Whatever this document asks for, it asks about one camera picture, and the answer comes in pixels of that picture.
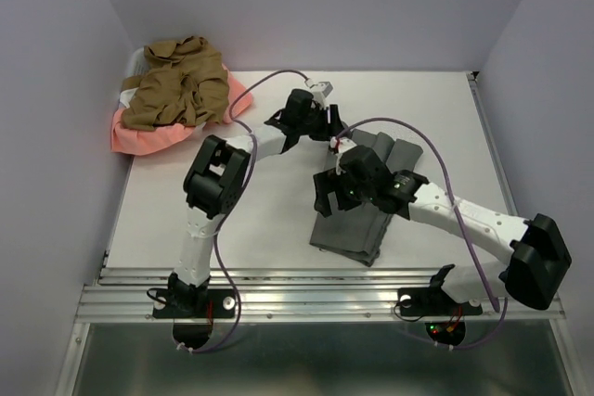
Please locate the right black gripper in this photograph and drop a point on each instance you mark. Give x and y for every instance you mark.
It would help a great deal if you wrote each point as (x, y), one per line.
(326, 183)

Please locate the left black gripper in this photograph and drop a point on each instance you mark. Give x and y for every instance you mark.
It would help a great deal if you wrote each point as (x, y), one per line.
(328, 130)

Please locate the grey pleated skirt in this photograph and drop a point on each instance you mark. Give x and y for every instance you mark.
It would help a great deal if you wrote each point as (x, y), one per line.
(357, 234)

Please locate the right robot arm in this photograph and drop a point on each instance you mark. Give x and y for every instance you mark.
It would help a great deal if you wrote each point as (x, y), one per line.
(530, 255)

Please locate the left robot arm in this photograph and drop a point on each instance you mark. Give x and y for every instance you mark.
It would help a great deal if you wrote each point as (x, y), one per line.
(215, 182)

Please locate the tan brown skirt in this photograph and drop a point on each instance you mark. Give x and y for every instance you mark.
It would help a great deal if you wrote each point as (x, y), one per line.
(186, 84)

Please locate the white garment under pile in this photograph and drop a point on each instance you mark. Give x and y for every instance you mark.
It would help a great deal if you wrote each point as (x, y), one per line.
(136, 68)

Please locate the pink skirt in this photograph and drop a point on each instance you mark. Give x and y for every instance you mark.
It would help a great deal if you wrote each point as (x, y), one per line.
(143, 143)

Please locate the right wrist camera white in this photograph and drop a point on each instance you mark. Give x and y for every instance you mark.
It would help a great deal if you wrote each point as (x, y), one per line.
(338, 146)

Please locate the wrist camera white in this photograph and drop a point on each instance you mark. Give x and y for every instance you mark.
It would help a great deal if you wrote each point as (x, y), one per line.
(319, 90)
(338, 146)

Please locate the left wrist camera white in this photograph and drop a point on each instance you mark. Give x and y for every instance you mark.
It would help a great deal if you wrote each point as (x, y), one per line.
(319, 90)

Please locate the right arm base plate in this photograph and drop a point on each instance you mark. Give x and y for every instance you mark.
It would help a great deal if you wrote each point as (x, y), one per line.
(416, 302)

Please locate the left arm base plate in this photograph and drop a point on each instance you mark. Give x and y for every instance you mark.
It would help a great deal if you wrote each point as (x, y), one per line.
(210, 303)

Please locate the aluminium mounting rail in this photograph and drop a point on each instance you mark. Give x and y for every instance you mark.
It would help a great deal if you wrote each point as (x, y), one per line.
(267, 296)

